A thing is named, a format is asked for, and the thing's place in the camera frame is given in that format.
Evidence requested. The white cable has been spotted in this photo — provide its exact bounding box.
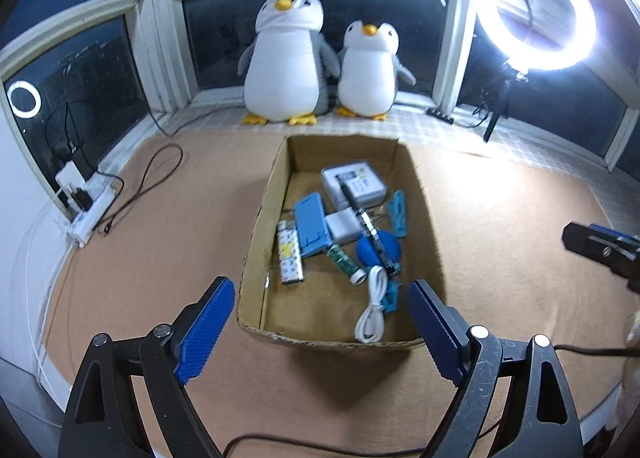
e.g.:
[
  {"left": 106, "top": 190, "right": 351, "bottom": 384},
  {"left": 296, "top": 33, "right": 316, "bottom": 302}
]
[{"left": 354, "top": 264, "right": 391, "bottom": 344}]

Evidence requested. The green white lip balm tube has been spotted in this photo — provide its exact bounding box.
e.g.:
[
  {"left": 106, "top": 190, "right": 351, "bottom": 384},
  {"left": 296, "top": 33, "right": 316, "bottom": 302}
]
[{"left": 326, "top": 244, "right": 367, "bottom": 286}]

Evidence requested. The black pen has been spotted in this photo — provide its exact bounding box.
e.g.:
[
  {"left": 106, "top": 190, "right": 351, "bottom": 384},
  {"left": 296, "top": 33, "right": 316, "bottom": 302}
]
[{"left": 338, "top": 178, "right": 399, "bottom": 278}]

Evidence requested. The patterned white lighter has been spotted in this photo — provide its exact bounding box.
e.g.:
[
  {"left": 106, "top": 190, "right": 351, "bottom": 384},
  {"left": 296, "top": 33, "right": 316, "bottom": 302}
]
[{"left": 277, "top": 221, "right": 304, "bottom": 286}]

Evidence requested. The blue round tape measure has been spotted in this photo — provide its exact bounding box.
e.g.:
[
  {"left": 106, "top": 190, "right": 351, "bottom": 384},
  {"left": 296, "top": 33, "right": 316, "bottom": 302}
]
[{"left": 356, "top": 230, "right": 402, "bottom": 267}]

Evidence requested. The blue plastic clothespin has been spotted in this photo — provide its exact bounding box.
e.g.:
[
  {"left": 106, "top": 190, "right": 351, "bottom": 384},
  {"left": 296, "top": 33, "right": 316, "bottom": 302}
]
[{"left": 387, "top": 189, "right": 408, "bottom": 238}]

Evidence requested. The blue phone stand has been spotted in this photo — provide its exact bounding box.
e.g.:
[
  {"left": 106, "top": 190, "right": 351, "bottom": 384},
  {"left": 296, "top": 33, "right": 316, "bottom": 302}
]
[{"left": 294, "top": 192, "right": 332, "bottom": 259}]

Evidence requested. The cardboard box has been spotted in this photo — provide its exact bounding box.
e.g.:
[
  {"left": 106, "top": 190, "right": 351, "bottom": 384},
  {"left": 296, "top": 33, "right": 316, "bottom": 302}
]
[{"left": 236, "top": 135, "right": 447, "bottom": 350}]

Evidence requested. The white USB charger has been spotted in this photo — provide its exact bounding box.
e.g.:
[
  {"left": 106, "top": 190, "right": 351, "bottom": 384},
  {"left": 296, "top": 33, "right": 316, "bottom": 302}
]
[{"left": 326, "top": 209, "right": 362, "bottom": 246}]

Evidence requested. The clear plastic case with device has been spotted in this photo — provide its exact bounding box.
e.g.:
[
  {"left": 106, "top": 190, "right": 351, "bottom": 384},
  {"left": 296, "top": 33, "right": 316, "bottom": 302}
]
[{"left": 320, "top": 161, "right": 387, "bottom": 211}]

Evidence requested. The white power strip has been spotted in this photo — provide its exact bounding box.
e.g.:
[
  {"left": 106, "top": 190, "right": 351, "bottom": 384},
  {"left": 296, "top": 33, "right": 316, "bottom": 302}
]
[{"left": 67, "top": 181, "right": 116, "bottom": 248}]

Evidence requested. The black tripod leg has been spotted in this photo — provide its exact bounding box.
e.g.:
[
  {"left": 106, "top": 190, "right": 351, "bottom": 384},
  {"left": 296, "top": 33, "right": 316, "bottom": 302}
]
[{"left": 482, "top": 64, "right": 516, "bottom": 144}]

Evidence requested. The large plush penguin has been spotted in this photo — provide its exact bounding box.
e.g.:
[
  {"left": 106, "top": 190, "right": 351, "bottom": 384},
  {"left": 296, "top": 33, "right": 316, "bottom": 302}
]
[{"left": 238, "top": 0, "right": 341, "bottom": 126}]

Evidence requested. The small plush penguin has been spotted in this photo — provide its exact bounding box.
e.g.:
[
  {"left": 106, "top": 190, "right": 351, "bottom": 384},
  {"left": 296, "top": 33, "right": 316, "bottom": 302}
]
[{"left": 336, "top": 20, "right": 416, "bottom": 121}]

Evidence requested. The white wall charger plug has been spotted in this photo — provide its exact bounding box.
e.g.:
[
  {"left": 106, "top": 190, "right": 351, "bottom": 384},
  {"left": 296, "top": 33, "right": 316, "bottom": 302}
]
[{"left": 55, "top": 160, "right": 86, "bottom": 198}]

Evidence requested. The white ring light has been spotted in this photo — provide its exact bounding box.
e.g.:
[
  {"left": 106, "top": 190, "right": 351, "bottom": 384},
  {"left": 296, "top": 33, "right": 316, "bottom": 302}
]
[{"left": 474, "top": 0, "right": 598, "bottom": 74}]

